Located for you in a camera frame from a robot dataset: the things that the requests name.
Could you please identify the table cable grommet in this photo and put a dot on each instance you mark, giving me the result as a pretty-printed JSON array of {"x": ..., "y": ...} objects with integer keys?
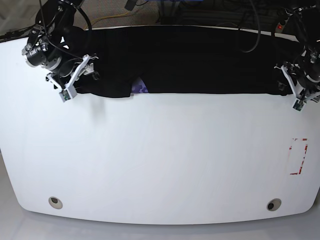
[
  {"x": 55, "y": 203},
  {"x": 274, "y": 204}
]

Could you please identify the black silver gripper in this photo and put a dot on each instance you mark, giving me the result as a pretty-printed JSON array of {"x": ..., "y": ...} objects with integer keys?
[
  {"x": 50, "y": 46},
  {"x": 306, "y": 59}
]

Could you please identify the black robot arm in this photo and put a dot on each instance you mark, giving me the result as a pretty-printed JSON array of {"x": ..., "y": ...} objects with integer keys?
[
  {"x": 63, "y": 13},
  {"x": 303, "y": 20}
]

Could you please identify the black T-shirt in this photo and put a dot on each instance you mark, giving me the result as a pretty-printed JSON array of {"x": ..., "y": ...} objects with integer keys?
[{"x": 186, "y": 60}]

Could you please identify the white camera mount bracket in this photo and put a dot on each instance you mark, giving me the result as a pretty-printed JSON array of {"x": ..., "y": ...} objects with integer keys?
[
  {"x": 67, "y": 91},
  {"x": 303, "y": 88}
]

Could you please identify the right table cable grommet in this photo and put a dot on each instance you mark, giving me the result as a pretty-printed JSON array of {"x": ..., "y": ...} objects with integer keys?
[{"x": 274, "y": 204}]

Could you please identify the left table cable grommet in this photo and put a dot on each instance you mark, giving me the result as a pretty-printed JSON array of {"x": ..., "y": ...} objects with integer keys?
[{"x": 55, "y": 203}]

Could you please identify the red tape rectangle marking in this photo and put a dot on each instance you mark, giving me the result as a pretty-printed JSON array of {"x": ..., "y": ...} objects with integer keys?
[{"x": 296, "y": 156}]

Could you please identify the black power strip red switch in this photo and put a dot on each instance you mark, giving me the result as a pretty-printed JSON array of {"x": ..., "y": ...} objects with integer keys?
[{"x": 280, "y": 26}]

